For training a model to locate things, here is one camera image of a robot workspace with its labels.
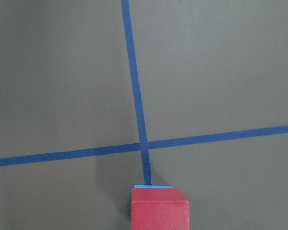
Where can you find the blue foam block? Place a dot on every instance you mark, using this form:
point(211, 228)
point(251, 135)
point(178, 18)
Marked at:
point(152, 187)

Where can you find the red foam block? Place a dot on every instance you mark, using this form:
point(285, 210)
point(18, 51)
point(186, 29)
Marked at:
point(159, 209)

